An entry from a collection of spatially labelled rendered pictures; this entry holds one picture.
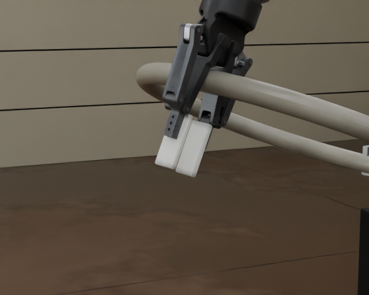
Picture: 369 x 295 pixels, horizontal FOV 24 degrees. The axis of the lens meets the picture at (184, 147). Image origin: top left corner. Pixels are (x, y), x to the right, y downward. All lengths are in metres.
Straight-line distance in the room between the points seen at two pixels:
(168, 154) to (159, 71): 0.13
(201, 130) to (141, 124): 6.71
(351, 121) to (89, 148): 6.68
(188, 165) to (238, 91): 0.12
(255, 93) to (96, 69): 6.58
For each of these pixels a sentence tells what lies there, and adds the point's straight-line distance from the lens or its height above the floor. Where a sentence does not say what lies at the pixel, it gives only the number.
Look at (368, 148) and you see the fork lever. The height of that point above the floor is 1.17.
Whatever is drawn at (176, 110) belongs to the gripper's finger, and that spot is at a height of 1.28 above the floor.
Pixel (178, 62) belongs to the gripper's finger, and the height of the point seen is 1.34.
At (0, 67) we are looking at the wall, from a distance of 7.36.
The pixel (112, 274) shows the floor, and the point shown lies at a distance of 4.52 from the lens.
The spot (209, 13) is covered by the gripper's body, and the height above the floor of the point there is 1.39.
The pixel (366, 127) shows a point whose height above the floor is 1.26.
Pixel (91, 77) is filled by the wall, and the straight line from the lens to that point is 7.58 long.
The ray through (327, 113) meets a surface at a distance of 1.02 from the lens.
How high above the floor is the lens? 1.41
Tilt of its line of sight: 10 degrees down
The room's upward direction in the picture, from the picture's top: straight up
